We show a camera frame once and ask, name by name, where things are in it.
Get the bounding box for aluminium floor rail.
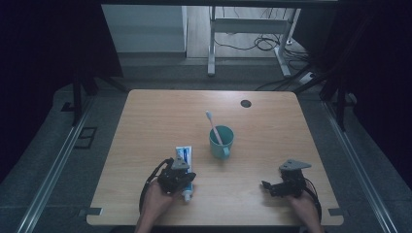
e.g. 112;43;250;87
321;100;391;233
16;96;95;233

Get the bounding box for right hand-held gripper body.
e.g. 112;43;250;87
278;158;313;199

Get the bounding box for black floor cables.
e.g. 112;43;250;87
213;33;313;91

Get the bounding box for white blue toothpaste tube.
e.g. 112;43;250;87
175;145;195;204

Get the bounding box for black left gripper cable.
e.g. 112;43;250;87
138;157;175;216

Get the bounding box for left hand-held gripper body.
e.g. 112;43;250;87
156;155;191;195

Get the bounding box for pink toothbrush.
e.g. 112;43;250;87
205;110;224;147

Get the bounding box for white cabinet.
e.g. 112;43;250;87
101;4;189;53

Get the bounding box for person's left hand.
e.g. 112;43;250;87
140;181;183;219

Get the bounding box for teal cup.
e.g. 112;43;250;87
208;124;235;160

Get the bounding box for white desk frame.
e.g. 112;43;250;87
207;6;302;78

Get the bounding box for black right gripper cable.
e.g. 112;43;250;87
302;179;324;224

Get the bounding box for black metal stand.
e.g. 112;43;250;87
71;64;130;127
292;64;350;132

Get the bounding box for person's right hand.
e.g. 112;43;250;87
286;188;321;223

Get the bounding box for dark curtain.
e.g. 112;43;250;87
0;0;124;183
292;0;412;183

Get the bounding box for white power strip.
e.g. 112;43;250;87
297;71;317;86

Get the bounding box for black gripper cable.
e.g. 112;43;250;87
138;157;175;216
302;179;324;224

